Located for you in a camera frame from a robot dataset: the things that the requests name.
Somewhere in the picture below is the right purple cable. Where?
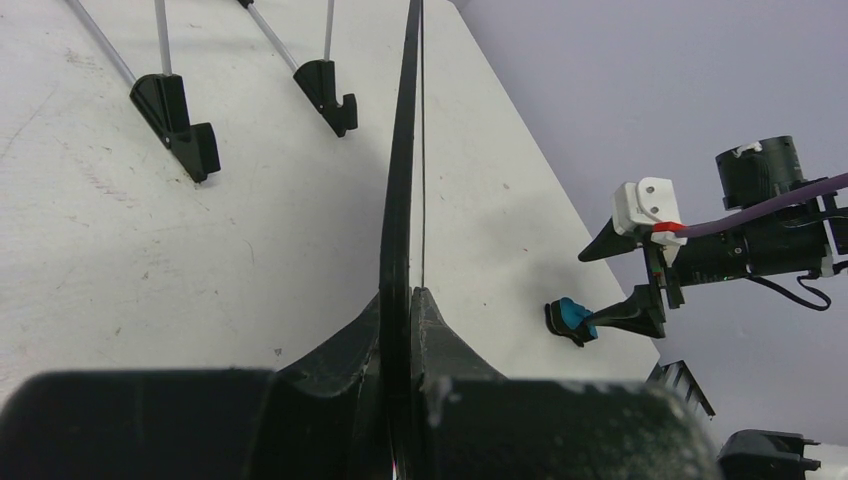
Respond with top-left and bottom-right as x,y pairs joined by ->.
674,172 -> 848,240

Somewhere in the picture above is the blue whiteboard eraser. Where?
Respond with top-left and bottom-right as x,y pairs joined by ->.
544,297 -> 598,347

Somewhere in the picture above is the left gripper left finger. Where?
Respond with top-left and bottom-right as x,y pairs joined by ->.
1,294 -> 398,479

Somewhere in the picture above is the wire whiteboard stand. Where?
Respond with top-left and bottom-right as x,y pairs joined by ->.
67,0 -> 358,183

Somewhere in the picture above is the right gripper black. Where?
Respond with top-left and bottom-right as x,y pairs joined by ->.
578,218 -> 832,339

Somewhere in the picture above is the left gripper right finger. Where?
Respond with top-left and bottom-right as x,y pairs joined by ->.
409,288 -> 722,479

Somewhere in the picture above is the aluminium right side rail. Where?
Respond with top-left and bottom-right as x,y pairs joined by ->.
648,360 -> 716,421

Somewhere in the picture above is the small whiteboard black frame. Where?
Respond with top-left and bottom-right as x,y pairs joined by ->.
379,1 -> 423,479

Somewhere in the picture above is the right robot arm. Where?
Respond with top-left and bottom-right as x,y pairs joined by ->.
545,136 -> 847,346

